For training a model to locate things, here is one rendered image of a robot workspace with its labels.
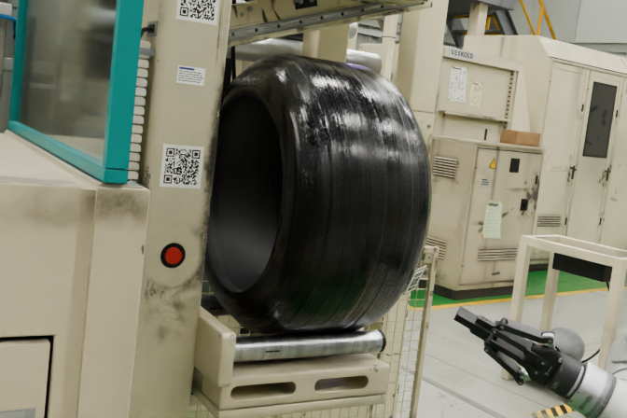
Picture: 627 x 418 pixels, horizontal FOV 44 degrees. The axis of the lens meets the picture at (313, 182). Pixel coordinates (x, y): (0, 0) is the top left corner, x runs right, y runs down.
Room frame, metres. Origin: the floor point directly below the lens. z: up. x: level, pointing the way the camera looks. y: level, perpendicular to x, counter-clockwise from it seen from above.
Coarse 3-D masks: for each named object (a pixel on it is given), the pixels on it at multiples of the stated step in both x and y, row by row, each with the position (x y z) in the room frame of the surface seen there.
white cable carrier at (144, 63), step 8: (144, 56) 1.31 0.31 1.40; (144, 64) 1.31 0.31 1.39; (144, 72) 1.31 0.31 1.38; (144, 80) 1.32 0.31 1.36; (136, 88) 1.31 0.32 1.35; (136, 96) 1.34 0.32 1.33; (136, 104) 1.31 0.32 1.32; (144, 104) 1.32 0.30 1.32; (136, 112) 1.31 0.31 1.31; (144, 112) 1.32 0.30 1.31; (136, 120) 1.31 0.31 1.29; (136, 128) 1.31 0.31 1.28; (136, 136) 1.31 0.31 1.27; (136, 144) 1.31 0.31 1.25; (136, 160) 1.32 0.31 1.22; (136, 168) 1.32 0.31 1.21; (128, 176) 1.31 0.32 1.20; (136, 176) 1.32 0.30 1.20
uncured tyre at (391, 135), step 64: (256, 64) 1.53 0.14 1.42; (320, 64) 1.46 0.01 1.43; (256, 128) 1.76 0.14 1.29; (320, 128) 1.32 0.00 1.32; (384, 128) 1.38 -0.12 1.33; (256, 192) 1.80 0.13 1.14; (320, 192) 1.28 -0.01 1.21; (384, 192) 1.33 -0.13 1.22; (256, 256) 1.74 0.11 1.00; (320, 256) 1.29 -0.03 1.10; (384, 256) 1.34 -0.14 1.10; (256, 320) 1.41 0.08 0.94; (320, 320) 1.38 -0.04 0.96
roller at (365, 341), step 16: (256, 336) 1.37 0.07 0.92; (272, 336) 1.39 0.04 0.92; (288, 336) 1.40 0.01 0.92; (304, 336) 1.41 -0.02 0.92; (320, 336) 1.43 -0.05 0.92; (336, 336) 1.44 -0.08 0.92; (352, 336) 1.46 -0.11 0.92; (368, 336) 1.48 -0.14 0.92; (384, 336) 1.50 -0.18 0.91; (240, 352) 1.33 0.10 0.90; (256, 352) 1.35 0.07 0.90; (272, 352) 1.37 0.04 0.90; (288, 352) 1.38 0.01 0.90; (304, 352) 1.40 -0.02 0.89; (320, 352) 1.42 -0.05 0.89; (336, 352) 1.44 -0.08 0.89; (352, 352) 1.46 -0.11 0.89; (368, 352) 1.48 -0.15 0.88
